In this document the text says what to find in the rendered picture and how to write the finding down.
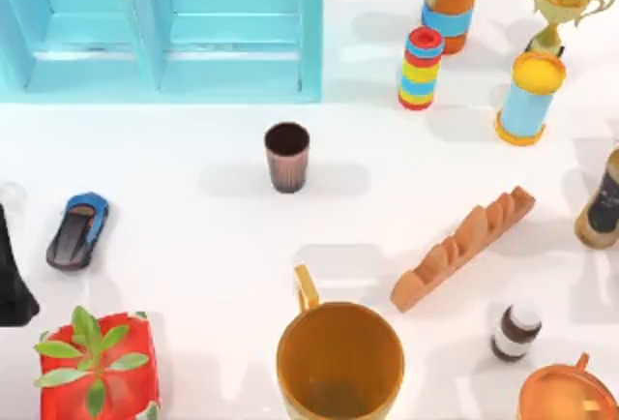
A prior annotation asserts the brown ribbed cup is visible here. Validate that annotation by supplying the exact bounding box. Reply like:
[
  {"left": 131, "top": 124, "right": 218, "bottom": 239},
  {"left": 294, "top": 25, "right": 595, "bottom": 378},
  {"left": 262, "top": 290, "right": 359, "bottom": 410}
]
[{"left": 263, "top": 122, "right": 311, "bottom": 195}]

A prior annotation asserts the striped stack of coloured rings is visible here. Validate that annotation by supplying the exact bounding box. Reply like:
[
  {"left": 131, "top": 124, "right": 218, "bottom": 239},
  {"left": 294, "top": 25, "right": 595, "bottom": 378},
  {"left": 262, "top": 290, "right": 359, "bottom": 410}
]
[{"left": 397, "top": 25, "right": 445, "bottom": 112}]

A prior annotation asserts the long baguette bread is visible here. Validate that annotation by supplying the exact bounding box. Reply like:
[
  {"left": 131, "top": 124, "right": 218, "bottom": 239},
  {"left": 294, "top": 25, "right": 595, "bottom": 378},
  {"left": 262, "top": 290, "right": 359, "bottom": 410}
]
[{"left": 390, "top": 185, "right": 537, "bottom": 314}]

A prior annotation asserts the large golden mug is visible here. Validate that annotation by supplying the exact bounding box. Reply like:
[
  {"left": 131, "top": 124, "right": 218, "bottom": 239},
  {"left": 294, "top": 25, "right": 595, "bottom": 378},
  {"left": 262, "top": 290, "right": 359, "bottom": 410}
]
[{"left": 276, "top": 264, "right": 405, "bottom": 420}]

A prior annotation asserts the light blue rack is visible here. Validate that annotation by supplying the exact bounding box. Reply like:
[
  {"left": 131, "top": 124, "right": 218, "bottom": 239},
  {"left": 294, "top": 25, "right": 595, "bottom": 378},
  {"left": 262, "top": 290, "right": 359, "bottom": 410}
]
[{"left": 0, "top": 0, "right": 324, "bottom": 105}]

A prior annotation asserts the orange and blue can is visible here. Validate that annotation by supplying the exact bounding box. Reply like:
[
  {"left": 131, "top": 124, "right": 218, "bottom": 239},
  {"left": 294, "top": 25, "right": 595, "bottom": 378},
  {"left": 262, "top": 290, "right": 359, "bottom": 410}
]
[{"left": 421, "top": 0, "right": 480, "bottom": 56}]

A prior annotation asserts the yellow and light blue can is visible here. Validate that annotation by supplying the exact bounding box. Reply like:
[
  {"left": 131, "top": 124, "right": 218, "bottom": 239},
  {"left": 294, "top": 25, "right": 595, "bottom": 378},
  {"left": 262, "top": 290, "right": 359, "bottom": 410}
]
[{"left": 493, "top": 50, "right": 567, "bottom": 146}]

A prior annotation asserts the blue and black toy car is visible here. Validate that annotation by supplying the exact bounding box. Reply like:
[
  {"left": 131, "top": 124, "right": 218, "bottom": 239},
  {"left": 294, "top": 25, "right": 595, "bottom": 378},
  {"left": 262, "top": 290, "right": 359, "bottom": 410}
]
[{"left": 45, "top": 192, "right": 110, "bottom": 273}]

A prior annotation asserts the small brown and white jar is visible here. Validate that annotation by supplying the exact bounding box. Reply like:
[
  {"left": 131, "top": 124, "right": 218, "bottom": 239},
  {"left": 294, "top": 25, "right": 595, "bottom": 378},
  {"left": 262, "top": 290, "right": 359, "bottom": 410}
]
[{"left": 490, "top": 302, "right": 543, "bottom": 362}]

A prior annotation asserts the red pot with green plant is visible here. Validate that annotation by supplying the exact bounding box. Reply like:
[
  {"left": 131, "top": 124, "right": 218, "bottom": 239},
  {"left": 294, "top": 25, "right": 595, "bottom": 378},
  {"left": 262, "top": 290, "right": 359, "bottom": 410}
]
[{"left": 32, "top": 305, "right": 162, "bottom": 420}]

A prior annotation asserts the dark and tan bottle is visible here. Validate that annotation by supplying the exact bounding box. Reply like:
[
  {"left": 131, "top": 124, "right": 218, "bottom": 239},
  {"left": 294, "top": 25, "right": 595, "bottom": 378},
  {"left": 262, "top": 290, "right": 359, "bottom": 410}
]
[{"left": 574, "top": 144, "right": 619, "bottom": 250}]

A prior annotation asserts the gold trophy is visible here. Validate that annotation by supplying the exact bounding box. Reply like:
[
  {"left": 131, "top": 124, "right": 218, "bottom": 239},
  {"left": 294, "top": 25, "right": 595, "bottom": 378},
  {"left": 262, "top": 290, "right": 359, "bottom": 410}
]
[{"left": 520, "top": 0, "right": 616, "bottom": 55}]

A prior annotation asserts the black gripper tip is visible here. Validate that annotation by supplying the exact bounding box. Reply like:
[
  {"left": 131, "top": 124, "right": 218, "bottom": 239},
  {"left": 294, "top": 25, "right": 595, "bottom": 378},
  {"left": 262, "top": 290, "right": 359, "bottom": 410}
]
[{"left": 0, "top": 202, "right": 41, "bottom": 328}]

